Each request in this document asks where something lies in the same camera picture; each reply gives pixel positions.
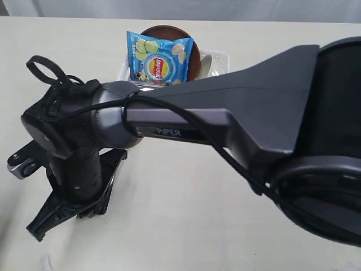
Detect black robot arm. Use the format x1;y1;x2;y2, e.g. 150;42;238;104
21;37;360;246

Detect stainless steel table knife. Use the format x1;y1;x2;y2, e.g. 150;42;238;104
109;160;124;188

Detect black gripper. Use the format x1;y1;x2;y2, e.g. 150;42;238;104
27;147;127;242

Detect white plastic lattice basket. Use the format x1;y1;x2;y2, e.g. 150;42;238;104
117;50;230;81

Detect brown round plate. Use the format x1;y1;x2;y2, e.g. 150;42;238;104
141;25;201;81

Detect blue Lays chip bag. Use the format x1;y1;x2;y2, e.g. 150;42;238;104
127;31;193;85

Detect white ceramic bowl black flowers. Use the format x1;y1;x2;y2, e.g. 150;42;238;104
197;54;224;79

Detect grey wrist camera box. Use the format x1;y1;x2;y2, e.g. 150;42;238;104
7;141;41;180

